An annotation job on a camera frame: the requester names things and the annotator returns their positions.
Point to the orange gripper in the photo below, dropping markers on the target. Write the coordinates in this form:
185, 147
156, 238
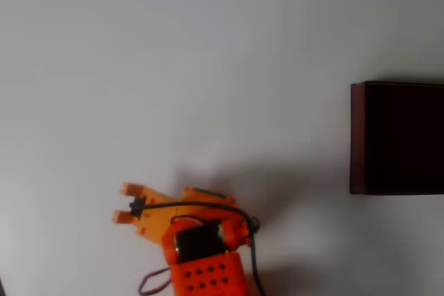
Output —
157, 210

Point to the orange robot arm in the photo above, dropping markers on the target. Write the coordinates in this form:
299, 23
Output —
208, 275

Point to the dark red open box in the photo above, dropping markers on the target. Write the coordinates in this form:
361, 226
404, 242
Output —
399, 140

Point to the small black camera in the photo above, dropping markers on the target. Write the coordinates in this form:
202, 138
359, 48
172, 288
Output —
137, 207

